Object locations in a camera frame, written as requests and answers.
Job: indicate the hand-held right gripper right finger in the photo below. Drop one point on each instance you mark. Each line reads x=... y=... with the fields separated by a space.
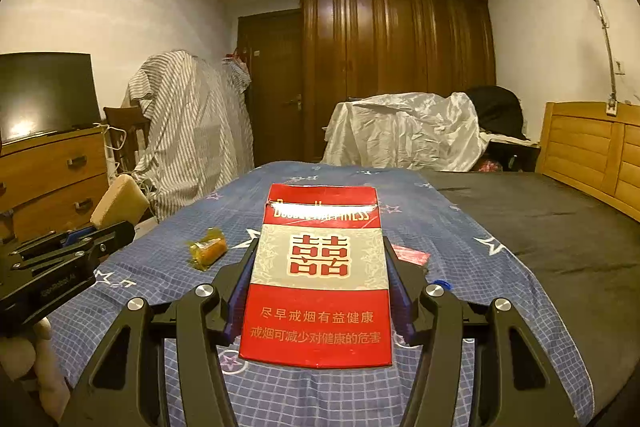
x=402 y=307

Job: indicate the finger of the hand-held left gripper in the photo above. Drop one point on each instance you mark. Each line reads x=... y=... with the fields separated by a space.
x=55 y=239
x=100 y=244

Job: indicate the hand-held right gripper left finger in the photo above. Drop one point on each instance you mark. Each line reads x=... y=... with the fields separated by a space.
x=234 y=307

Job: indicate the tan sponge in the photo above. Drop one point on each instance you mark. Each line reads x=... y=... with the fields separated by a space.
x=120 y=202

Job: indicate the red cigarette box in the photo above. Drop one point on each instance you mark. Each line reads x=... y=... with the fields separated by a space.
x=315 y=257

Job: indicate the person's left hand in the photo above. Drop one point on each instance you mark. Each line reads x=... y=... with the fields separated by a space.
x=25 y=357

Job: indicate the blue bottle cap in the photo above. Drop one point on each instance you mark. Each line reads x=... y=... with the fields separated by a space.
x=442 y=283

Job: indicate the long red carton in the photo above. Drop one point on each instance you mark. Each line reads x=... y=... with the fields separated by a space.
x=412 y=254

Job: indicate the wooden dresser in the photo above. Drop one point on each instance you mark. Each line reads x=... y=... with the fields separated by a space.
x=50 y=177

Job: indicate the orange snack packet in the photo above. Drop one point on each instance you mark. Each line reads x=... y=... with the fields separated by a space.
x=207 y=249

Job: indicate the blue checked star blanket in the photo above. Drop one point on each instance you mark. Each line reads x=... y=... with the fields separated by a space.
x=450 y=227

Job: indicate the wooden chair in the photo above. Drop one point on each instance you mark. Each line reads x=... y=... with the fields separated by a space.
x=125 y=132

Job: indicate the black television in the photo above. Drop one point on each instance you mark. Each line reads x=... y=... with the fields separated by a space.
x=45 y=94

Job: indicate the dark grey blanket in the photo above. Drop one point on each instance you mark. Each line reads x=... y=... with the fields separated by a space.
x=550 y=232

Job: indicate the white sheet cover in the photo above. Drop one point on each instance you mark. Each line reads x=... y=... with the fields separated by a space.
x=405 y=132

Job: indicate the dark side table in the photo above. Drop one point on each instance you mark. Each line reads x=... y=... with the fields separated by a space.
x=510 y=154

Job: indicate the black clothing pile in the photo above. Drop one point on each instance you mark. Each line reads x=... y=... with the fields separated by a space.
x=495 y=112

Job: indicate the brown wooden door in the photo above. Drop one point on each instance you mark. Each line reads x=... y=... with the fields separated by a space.
x=270 y=92

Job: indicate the wooden headboard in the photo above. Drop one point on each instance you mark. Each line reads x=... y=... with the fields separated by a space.
x=590 y=152

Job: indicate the brown wooden wardrobe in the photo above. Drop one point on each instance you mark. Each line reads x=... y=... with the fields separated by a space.
x=400 y=42

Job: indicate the thin metal pole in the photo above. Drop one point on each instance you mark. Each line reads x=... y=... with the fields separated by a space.
x=597 y=2

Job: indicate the white wall socket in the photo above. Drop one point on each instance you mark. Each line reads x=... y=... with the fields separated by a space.
x=620 y=67

